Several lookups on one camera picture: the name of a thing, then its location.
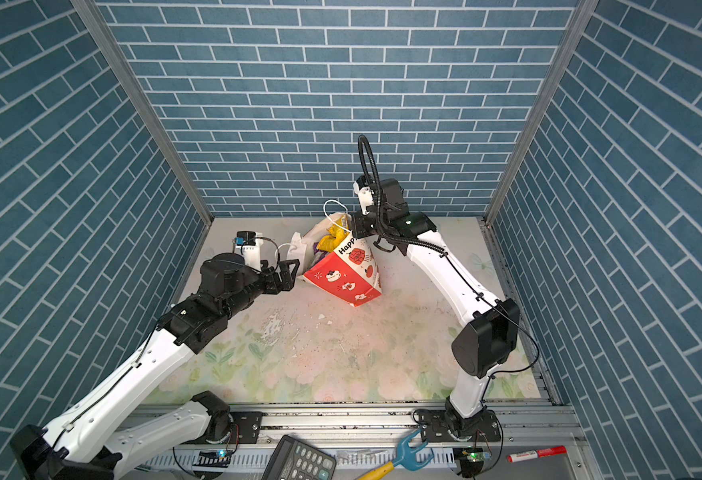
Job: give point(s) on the yellow snack packet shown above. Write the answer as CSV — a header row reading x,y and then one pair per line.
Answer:
x,y
336,234

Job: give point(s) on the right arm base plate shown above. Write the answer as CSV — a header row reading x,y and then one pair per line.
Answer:
x,y
442,426

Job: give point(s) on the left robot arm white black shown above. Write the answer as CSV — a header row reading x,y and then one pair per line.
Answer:
x,y
227,287

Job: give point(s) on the black calculator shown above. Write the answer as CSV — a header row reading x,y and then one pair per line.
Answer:
x,y
294,459

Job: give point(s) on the red white paper gift bag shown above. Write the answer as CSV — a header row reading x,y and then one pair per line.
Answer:
x,y
349,273

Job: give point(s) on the blue yellow clamp tool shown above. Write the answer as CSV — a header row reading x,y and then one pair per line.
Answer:
x,y
406,456

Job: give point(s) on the red white marker pen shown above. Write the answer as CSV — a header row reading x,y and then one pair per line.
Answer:
x,y
536,454

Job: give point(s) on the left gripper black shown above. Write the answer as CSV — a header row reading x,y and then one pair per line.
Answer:
x,y
287,282

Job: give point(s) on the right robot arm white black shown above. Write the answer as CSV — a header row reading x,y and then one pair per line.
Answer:
x,y
490,326

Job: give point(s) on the aluminium front rail frame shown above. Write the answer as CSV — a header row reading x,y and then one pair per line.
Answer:
x,y
344,425

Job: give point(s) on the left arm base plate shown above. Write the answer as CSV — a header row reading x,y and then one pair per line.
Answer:
x,y
242,428

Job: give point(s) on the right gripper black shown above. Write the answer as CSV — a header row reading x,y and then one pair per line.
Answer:
x,y
358,220

